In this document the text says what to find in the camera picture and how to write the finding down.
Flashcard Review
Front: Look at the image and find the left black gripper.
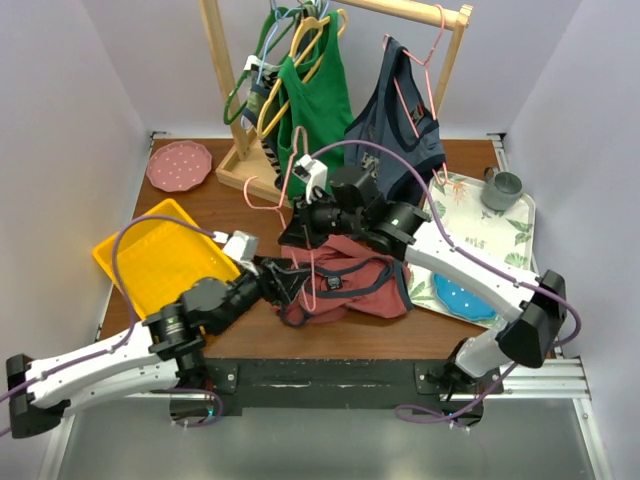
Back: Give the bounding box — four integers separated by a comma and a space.
211, 254, 311, 335

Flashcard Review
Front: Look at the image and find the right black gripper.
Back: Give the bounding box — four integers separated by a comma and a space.
281, 188, 366, 250

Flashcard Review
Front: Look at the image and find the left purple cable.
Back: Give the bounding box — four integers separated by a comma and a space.
0, 214, 226, 439

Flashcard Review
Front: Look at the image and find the green tank top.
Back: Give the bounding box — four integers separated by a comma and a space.
277, 11, 354, 176

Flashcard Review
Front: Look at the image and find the pink dotted plate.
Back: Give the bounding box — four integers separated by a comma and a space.
146, 140, 212, 193

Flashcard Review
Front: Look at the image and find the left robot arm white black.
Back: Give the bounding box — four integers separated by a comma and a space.
1, 257, 313, 439

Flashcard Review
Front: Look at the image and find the green hanger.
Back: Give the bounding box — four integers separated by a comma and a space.
223, 2, 301, 125

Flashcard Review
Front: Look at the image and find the grey mug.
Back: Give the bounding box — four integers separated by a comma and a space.
481, 167, 523, 211

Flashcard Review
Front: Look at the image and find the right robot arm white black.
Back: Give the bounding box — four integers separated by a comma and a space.
279, 156, 567, 393

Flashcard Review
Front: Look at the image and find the leaf pattern tray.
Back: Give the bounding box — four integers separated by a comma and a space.
408, 173, 535, 328

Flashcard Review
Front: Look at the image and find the light blue hanger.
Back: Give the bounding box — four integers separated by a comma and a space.
240, 1, 329, 130

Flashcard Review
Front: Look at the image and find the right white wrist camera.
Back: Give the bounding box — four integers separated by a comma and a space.
293, 154, 328, 204

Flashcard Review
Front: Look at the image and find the zebra pattern garment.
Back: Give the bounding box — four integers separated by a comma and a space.
243, 57, 287, 194

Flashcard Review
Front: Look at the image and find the blue dotted plate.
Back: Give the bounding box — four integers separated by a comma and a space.
432, 273, 496, 323

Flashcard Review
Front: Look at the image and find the yellow hanger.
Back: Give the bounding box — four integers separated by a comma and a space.
256, 8, 348, 140

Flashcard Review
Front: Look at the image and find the red tank top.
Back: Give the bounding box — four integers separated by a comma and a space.
279, 235, 413, 327

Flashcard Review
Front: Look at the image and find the pink wire hanger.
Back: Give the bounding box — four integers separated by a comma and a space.
242, 126, 317, 312
393, 4, 449, 187

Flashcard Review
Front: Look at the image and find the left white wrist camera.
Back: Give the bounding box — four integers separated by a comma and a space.
212, 230, 259, 264

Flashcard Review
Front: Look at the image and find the navy blue tank top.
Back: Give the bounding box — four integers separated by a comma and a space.
344, 38, 446, 206

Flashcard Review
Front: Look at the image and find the wooden clothes rack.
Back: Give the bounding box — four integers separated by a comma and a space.
199, 1, 473, 202

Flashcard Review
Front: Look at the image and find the black mounting base plate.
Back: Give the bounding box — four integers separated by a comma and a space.
205, 358, 499, 416

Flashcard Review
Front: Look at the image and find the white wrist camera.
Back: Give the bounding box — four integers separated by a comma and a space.
293, 154, 328, 204
212, 230, 259, 264

